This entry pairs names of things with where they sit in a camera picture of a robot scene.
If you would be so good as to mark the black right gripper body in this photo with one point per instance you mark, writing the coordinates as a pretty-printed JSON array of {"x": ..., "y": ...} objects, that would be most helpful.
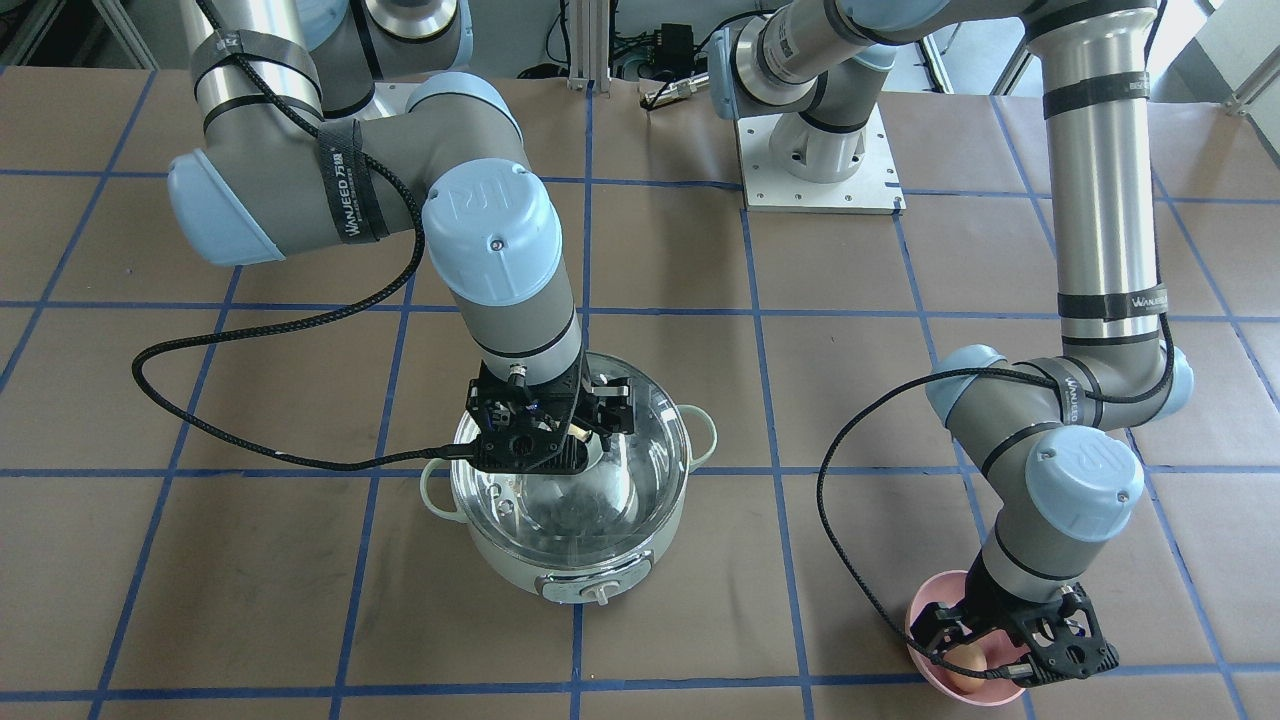
[{"x": 616, "y": 408}]

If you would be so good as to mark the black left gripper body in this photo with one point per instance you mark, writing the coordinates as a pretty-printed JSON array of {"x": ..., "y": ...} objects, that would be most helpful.
[{"x": 937, "y": 629}]

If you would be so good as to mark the brown egg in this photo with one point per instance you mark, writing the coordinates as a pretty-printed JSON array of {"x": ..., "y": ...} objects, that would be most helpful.
[{"x": 972, "y": 658}]

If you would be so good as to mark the glass pot lid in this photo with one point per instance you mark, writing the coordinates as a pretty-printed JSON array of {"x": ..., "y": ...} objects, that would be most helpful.
[{"x": 626, "y": 503}]

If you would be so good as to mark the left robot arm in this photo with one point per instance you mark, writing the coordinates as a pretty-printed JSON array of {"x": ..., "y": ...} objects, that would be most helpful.
[{"x": 1039, "y": 431}]

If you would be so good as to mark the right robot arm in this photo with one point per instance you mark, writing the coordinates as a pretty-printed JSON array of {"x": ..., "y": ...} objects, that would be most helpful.
[{"x": 284, "y": 170}]

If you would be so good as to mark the mint green electric pot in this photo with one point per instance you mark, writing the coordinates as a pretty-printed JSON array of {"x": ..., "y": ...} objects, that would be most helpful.
[{"x": 594, "y": 585}]

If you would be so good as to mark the pink bowl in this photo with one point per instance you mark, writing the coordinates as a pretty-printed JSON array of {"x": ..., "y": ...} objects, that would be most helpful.
[{"x": 992, "y": 650}]

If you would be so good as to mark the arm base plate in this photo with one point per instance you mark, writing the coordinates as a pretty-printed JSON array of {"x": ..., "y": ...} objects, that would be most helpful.
[
  {"x": 390, "y": 98},
  {"x": 789, "y": 166}
]

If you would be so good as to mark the aluminium frame post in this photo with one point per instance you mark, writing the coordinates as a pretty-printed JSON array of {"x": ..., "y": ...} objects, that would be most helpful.
[{"x": 588, "y": 27}]

